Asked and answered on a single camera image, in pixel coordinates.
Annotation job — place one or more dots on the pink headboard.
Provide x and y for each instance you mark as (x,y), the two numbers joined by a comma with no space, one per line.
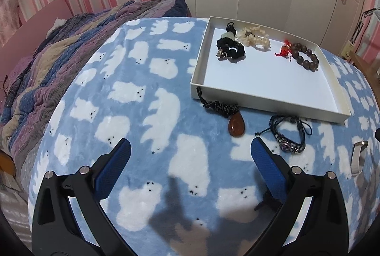
(29,18)

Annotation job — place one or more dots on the white pillow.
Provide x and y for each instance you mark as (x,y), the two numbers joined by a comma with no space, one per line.
(56,25)

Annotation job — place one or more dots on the white shallow box tray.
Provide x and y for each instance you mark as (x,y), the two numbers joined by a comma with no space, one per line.
(267,86)

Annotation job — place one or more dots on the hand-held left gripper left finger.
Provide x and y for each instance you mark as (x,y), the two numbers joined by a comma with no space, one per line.
(114,167)

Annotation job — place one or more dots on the blue blanket with white bears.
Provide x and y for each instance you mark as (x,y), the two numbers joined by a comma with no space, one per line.
(148,140)

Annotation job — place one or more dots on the wooden desk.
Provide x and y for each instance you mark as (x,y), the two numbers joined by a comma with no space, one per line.
(363,64)

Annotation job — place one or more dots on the striped purple quilt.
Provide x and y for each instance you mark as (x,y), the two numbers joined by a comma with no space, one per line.
(44,66)

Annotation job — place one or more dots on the white wall socket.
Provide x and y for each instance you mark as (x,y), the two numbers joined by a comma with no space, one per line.
(346,53)

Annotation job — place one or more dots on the red knot charm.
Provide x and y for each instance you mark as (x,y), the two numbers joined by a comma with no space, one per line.
(284,50)

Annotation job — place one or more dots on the black scrunchie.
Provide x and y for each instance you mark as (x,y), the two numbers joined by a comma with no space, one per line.
(225,43)

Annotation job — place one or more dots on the silver desk lamp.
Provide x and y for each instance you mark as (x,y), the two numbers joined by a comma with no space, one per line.
(359,26)

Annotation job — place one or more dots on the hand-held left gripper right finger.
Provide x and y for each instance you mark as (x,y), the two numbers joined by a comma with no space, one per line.
(267,168)

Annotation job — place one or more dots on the cream scrunchie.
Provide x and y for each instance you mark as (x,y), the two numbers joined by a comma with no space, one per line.
(261,40)

